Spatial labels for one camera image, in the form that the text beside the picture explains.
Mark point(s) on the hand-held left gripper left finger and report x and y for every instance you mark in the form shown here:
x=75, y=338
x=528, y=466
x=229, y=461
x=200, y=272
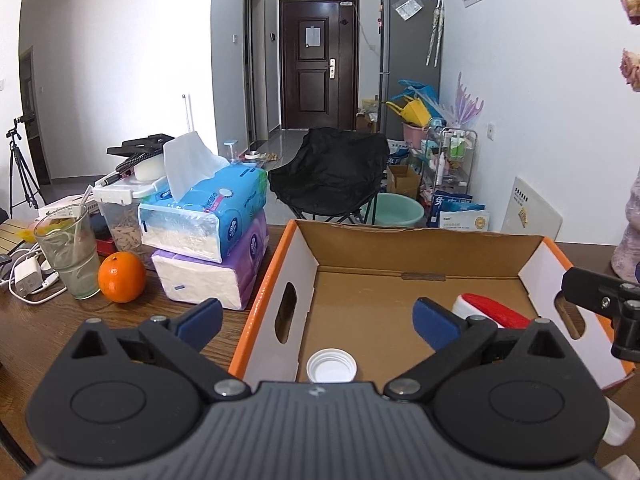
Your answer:
x=202, y=319

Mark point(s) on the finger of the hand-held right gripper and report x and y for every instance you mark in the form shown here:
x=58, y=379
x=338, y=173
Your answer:
x=595, y=295

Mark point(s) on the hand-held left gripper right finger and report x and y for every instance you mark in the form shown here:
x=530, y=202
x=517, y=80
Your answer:
x=434, y=325

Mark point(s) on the red cardboard box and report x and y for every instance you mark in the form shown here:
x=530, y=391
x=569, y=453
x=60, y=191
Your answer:
x=375, y=300

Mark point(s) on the white bottle cap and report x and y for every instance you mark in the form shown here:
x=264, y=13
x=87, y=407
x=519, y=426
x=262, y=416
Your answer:
x=330, y=367

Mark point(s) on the purple tissue pack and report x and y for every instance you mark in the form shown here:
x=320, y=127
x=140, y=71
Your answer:
x=210, y=280

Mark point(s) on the pink textured vase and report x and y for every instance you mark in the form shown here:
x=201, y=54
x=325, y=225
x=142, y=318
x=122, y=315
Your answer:
x=627, y=245

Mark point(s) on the orange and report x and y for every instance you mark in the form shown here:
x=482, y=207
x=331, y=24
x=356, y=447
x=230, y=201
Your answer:
x=121, y=277

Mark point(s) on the white panel board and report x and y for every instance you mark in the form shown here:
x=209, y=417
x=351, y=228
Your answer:
x=532, y=210

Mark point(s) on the blue and white package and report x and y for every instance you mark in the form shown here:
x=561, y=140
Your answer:
x=460, y=217

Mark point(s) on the green plastic basin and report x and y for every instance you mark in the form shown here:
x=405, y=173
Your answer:
x=400, y=212

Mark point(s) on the red flat box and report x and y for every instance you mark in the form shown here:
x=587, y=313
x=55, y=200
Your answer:
x=105, y=246

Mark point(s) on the blue tissue pack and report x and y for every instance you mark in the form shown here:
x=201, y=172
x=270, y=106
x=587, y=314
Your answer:
x=230, y=195

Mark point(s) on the clear food container white lid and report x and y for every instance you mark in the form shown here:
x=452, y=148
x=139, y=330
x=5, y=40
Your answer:
x=122, y=220

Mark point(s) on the open cardboard carton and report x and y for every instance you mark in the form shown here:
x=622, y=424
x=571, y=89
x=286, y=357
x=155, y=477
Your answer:
x=402, y=185

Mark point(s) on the glass cup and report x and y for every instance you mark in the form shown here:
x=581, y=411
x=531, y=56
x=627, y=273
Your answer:
x=70, y=260

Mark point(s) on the white round container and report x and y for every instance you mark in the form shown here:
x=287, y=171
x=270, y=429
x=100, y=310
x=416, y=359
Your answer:
x=147, y=170

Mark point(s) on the white drinking straw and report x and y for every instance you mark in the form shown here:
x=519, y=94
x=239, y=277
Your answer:
x=85, y=200

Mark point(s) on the small clear plastic cup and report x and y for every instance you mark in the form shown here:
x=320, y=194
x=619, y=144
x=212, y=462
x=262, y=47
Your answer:
x=231, y=152

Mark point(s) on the white charger adapter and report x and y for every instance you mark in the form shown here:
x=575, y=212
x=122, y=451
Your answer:
x=29, y=275

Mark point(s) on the pale pink box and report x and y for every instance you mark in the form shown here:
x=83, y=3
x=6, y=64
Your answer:
x=60, y=205

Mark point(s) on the black flat device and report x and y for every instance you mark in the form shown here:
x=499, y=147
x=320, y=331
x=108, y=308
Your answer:
x=142, y=142

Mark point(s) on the black folding chair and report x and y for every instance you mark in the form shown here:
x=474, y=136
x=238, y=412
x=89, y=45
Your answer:
x=330, y=170

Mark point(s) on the pink bucket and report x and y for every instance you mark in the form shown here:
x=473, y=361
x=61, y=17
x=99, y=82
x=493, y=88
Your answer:
x=414, y=137

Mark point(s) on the light wooden slat board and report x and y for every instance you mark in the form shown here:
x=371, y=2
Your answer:
x=15, y=237

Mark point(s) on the small brown carton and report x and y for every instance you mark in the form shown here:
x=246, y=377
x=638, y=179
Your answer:
x=365, y=122

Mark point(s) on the yellow plastic dustpan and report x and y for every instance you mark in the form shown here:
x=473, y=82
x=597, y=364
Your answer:
x=412, y=110

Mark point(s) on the purple plastic hangers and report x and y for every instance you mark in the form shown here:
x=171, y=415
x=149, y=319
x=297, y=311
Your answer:
x=462, y=100

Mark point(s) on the blue plastic stool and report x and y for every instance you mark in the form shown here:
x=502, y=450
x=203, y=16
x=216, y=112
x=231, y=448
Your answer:
x=425, y=90

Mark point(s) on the black tripod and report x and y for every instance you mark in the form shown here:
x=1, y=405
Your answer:
x=20, y=160

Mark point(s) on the dark brown door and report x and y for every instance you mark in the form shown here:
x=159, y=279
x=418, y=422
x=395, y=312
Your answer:
x=315, y=85

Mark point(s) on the grey refrigerator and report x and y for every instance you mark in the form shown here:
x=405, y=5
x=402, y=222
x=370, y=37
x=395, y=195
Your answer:
x=405, y=50

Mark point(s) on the white folded umbrella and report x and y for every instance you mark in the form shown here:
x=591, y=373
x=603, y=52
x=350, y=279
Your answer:
x=436, y=30

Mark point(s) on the paper note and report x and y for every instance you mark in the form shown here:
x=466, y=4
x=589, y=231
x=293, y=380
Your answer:
x=313, y=35

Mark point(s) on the clear plastic bag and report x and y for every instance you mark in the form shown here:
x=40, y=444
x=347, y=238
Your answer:
x=409, y=9

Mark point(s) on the white wall outlet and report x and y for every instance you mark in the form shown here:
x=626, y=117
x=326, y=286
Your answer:
x=491, y=131

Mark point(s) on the dark interior door frame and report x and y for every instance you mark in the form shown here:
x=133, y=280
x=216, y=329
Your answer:
x=248, y=60

